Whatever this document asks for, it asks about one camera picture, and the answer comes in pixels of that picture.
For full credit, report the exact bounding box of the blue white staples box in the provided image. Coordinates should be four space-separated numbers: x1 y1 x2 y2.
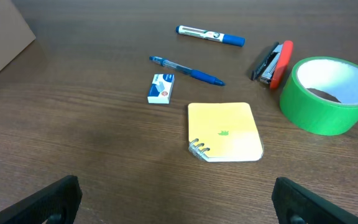
147 73 175 104

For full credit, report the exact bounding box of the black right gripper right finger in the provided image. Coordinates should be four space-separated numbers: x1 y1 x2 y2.
272 177 358 224

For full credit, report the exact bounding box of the blue ballpoint pen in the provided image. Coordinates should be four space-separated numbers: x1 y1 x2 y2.
149 56 225 86

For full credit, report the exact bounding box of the green tape roll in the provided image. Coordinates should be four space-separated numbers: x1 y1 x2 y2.
280 57 358 136

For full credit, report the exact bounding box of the red black stapler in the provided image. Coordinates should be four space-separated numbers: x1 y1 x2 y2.
250 40 293 90

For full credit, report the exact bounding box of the blue white marker pen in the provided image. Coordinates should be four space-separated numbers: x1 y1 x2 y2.
175 26 246 47

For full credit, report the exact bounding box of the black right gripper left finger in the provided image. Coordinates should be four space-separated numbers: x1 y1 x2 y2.
0 175 82 224

